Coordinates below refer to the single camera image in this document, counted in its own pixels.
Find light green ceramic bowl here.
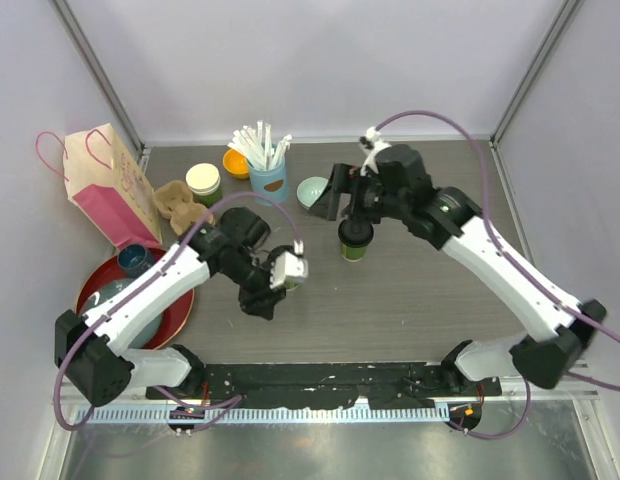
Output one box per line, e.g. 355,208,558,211
296,176,328,210

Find orange bowl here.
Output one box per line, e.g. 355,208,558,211
222,149,250,180

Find red round tray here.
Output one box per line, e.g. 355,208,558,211
75,247,195,350

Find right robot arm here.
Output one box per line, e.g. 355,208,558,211
309,144,606,395

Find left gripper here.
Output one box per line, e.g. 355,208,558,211
222,249,287,320

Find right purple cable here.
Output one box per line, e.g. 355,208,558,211
374,110,620,441

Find pink paper gift bag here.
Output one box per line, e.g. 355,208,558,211
35,124,162,250

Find stack of black lids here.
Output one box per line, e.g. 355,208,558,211
219,207,271,250

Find aluminium frame rail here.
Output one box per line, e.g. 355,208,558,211
52,358,601,404

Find cardboard cup carrier tray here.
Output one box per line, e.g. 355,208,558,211
152,180,209,236

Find stack of paper cups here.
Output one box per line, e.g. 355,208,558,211
185,163,223,207

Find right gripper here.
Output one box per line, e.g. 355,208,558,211
311,162,409,224

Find small dark blue cup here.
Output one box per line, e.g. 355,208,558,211
117,244,155,278

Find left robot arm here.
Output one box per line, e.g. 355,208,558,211
53,225,292,407

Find blue straw holder cup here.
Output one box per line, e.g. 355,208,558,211
248,157,289,206

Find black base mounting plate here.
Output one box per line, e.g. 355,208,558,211
144,361,504,410

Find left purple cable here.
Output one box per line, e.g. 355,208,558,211
53,192,306,436

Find grey blue plate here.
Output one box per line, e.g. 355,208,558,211
81,278,162,349

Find purple cable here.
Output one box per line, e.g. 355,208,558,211
374,110,620,441
53,192,306,436

